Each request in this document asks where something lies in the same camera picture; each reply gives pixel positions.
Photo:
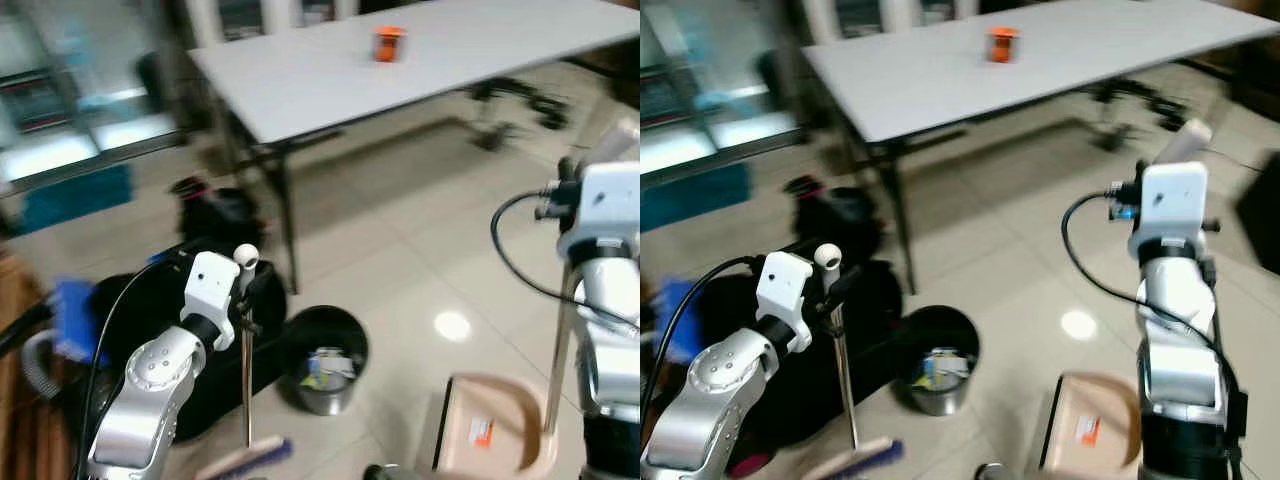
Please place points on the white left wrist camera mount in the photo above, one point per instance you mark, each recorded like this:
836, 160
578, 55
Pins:
210, 285
783, 285

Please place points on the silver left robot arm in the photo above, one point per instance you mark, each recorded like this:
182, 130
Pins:
150, 385
710, 390

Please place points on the paper trash in bin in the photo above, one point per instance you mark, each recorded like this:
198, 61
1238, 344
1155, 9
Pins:
335, 365
945, 367

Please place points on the white folding table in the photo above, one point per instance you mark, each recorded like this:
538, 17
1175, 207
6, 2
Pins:
1000, 80
400, 75

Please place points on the black backpack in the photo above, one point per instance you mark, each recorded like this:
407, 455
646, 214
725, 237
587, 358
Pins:
215, 215
835, 215

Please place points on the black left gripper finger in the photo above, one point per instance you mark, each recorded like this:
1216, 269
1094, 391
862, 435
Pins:
846, 282
262, 282

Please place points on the black wheeled chair base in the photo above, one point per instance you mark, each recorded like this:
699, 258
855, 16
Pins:
515, 105
1135, 105

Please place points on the small blue box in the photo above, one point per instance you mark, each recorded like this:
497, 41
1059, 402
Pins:
72, 320
665, 315

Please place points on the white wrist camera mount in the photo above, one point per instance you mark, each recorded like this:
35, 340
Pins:
605, 205
783, 285
210, 285
1172, 205

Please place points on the orange cup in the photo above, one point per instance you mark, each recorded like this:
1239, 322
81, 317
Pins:
387, 45
1002, 45

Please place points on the grey robot foot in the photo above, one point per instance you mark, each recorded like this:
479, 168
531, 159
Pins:
990, 472
378, 472

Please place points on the black box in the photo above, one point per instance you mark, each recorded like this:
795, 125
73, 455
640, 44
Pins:
1262, 210

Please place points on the large black bag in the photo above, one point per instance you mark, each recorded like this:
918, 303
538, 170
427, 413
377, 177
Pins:
140, 310
880, 290

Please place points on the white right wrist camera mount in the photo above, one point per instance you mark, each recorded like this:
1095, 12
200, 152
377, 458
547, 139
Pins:
605, 205
1172, 205

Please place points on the blue floor mat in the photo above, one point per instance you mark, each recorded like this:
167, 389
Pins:
75, 200
690, 195

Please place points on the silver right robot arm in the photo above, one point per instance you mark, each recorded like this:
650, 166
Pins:
612, 340
1180, 350

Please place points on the black round trash bin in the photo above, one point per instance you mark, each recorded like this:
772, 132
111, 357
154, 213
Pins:
935, 395
322, 395

